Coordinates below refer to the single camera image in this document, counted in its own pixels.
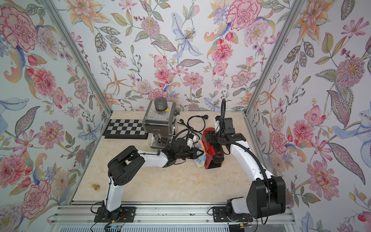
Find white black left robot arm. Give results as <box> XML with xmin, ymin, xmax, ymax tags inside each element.
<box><xmin>101</xmin><ymin>138</ymin><xmax>204</xmax><ymax>218</ymax></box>

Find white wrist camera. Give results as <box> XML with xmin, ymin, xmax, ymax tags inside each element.
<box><xmin>214</xmin><ymin>116</ymin><xmax>221</xmax><ymax>131</ymax></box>
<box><xmin>186</xmin><ymin>137</ymin><xmax>195</xmax><ymax>148</ymax></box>

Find black coffee machine power cable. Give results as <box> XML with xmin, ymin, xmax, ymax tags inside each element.
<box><xmin>177</xmin><ymin>114</ymin><xmax>209</xmax><ymax>140</ymax></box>

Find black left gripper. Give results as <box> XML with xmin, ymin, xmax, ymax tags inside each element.
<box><xmin>175</xmin><ymin>146</ymin><xmax>205</xmax><ymax>160</ymax></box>

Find small brass knob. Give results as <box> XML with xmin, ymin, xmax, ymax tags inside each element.
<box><xmin>92</xmin><ymin>184</ymin><xmax>100</xmax><ymax>190</ymax></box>

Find black white checkerboard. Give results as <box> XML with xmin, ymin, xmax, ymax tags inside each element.
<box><xmin>103</xmin><ymin>119</ymin><xmax>148</xmax><ymax>140</ymax></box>

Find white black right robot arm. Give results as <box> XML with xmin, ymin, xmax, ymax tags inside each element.
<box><xmin>202</xmin><ymin>100</ymin><xmax>286</xmax><ymax>224</ymax></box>

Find grey steel coffee machine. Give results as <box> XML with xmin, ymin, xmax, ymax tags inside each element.
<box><xmin>143</xmin><ymin>97</ymin><xmax>178</xmax><ymax>149</ymax></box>

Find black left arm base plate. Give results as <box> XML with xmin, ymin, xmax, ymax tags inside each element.
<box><xmin>94</xmin><ymin>206</ymin><xmax>136</xmax><ymax>223</ymax></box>

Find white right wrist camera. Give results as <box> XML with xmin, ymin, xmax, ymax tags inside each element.
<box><xmin>214</xmin><ymin>116</ymin><xmax>221</xmax><ymax>131</ymax></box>

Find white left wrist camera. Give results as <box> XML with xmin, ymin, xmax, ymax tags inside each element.
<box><xmin>186</xmin><ymin>137</ymin><xmax>195</xmax><ymax>148</ymax></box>

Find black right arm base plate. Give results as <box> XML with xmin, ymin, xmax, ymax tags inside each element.
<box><xmin>208</xmin><ymin>206</ymin><xmax>254</xmax><ymax>223</ymax></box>

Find aluminium front frame rail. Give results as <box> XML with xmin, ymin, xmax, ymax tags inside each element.
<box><xmin>47</xmin><ymin>201</ymin><xmax>296</xmax><ymax>226</ymax></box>

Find red capsule coffee machine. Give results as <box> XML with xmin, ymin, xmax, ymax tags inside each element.
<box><xmin>202</xmin><ymin>127</ymin><xmax>224</xmax><ymax>170</ymax></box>

